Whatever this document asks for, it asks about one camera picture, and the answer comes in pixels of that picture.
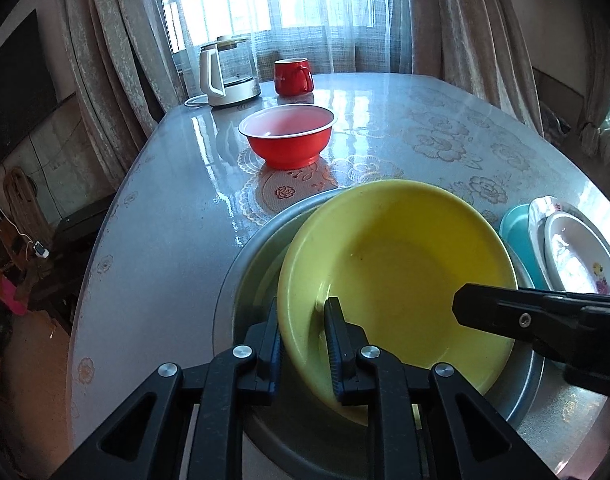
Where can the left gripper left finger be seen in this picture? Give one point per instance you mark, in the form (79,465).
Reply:
(185,422)

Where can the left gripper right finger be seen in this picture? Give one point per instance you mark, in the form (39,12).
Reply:
(423,423)

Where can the large steel bowl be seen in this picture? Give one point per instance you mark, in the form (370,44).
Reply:
(297,432)

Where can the yellow bowl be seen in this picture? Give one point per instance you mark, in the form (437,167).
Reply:
(394,253)

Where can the red plastic bowl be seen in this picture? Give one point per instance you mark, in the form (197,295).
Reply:
(289,136)

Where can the white plate with roses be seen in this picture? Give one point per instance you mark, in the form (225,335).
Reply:
(576,259)

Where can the teal plate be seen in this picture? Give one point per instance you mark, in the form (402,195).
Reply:
(513,230)

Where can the large floral rimmed plate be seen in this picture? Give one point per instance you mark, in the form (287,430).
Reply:
(539,210)

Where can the lace tablecloth with clear cover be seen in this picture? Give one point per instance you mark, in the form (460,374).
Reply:
(197,194)

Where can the beige curtain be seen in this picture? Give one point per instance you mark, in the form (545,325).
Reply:
(477,46)

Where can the red mug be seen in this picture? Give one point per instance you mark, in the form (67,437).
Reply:
(292,77)

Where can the black television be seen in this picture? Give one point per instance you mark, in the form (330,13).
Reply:
(27,92)

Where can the white glass electric kettle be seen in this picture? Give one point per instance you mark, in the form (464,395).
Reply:
(220,73)

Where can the sheer window curtain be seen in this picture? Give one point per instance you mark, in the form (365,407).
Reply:
(337,36)

